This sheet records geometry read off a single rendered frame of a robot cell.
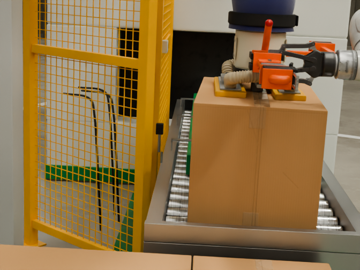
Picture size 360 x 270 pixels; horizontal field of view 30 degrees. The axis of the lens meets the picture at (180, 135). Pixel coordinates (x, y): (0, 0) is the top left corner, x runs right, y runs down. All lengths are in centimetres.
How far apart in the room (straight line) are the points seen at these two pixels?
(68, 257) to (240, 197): 55
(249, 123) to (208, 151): 15
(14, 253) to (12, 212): 86
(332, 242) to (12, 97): 137
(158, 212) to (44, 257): 42
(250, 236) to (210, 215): 15
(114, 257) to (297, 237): 55
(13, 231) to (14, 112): 50
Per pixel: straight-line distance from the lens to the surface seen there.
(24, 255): 198
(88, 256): 197
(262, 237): 205
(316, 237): 207
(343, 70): 204
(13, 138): 277
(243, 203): 209
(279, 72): 167
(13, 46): 272
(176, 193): 253
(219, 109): 202
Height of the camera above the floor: 131
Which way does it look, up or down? 13 degrees down
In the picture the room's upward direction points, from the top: 3 degrees clockwise
